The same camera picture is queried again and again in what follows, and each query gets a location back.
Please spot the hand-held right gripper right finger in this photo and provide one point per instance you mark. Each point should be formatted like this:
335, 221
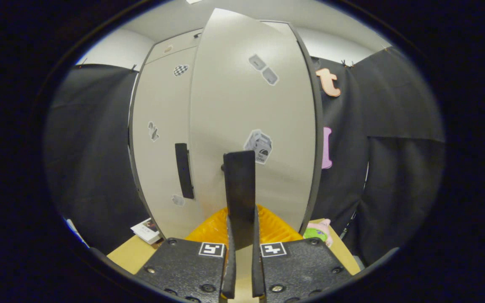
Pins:
257, 277

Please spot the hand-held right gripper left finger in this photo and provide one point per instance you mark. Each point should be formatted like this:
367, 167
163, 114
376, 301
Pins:
227, 277

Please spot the grey cabinet door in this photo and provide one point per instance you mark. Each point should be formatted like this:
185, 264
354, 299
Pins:
234, 105
162, 160

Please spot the grey double-door shoe cabinet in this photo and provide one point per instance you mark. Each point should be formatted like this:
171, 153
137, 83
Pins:
319, 126

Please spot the grey cabinet drawer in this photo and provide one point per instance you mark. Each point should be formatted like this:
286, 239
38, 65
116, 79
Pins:
175, 46

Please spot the green and pink plush toy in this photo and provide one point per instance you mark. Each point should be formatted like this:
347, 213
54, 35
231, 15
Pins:
316, 232

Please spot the white booklet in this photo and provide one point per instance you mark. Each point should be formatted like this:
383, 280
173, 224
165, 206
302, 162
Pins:
145, 230

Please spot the black backdrop cloth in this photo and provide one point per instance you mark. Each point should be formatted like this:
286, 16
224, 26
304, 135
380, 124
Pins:
394, 126

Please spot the large ceiling light panel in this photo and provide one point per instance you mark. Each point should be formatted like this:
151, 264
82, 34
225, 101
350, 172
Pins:
193, 1

